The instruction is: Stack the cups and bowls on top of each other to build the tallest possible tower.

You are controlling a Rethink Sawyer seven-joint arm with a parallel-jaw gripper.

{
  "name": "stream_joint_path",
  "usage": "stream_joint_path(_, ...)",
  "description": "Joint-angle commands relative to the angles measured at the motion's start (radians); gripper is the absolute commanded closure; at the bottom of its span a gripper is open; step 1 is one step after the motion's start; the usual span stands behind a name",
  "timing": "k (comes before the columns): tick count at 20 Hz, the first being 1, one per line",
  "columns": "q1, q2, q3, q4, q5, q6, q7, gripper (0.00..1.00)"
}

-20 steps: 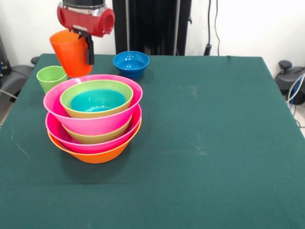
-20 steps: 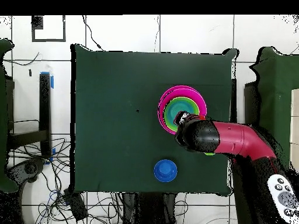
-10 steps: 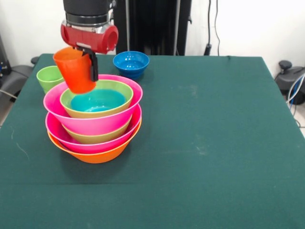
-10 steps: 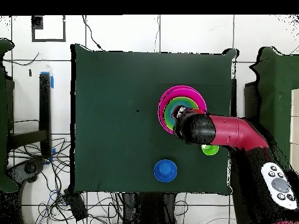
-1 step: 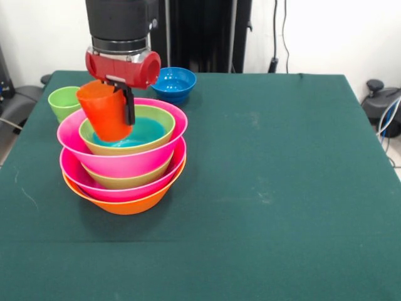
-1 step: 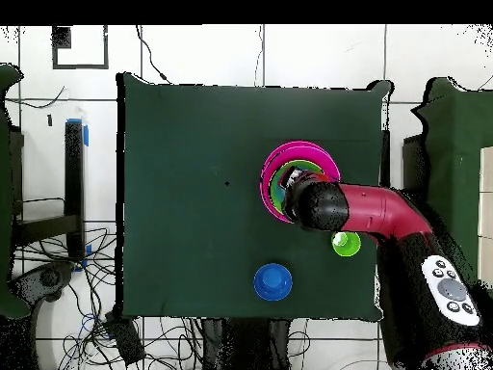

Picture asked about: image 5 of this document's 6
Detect dark blue plastic bowl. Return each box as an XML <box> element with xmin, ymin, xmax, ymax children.
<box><xmin>150</xmin><ymin>66</ymin><xmax>197</xmax><ymax>106</ymax></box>

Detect black hanging cable with plug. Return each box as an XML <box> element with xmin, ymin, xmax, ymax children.
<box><xmin>269</xmin><ymin>0</ymin><xmax>281</xmax><ymax>73</ymax></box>

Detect green plastic bowl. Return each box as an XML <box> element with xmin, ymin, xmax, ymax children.
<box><xmin>78</xmin><ymin>104</ymin><xmax>176</xmax><ymax>157</ymax></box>
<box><xmin>80</xmin><ymin>150</ymin><xmax>175</xmax><ymax>190</ymax></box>

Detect light blue plastic bowl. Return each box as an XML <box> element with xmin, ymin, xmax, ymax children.
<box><xmin>92</xmin><ymin>117</ymin><xmax>167</xmax><ymax>148</ymax></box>

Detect black office chair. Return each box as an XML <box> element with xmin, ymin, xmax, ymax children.
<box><xmin>0</xmin><ymin>74</ymin><xmax>51</xmax><ymax>128</ymax></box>
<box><xmin>361</xmin><ymin>79</ymin><xmax>401</xmax><ymax>139</ymax></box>

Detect red plastic cup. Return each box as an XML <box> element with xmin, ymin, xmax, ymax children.
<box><xmin>76</xmin><ymin>80</ymin><xmax>135</xmax><ymax>142</ymax></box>

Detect dark green tablecloth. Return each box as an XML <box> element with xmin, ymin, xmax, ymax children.
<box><xmin>0</xmin><ymin>70</ymin><xmax>401</xmax><ymax>301</ymax></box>

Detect orange plastic bowl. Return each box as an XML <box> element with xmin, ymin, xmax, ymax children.
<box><xmin>61</xmin><ymin>156</ymin><xmax>187</xmax><ymax>216</ymax></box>

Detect green plastic cup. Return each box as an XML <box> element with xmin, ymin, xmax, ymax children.
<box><xmin>48</xmin><ymin>86</ymin><xmax>83</xmax><ymax>124</ymax></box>

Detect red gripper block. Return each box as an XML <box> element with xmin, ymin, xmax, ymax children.
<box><xmin>85</xmin><ymin>50</ymin><xmax>162</xmax><ymax>126</ymax></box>

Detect white blue cable bundle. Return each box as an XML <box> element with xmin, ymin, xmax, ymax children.
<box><xmin>377</xmin><ymin>95</ymin><xmax>401</xmax><ymax>169</ymax></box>

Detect pink plastic bowl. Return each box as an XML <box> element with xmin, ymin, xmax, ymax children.
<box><xmin>56</xmin><ymin>97</ymin><xmax>189</xmax><ymax>179</ymax></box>
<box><xmin>59</xmin><ymin>136</ymin><xmax>187</xmax><ymax>203</ymax></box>

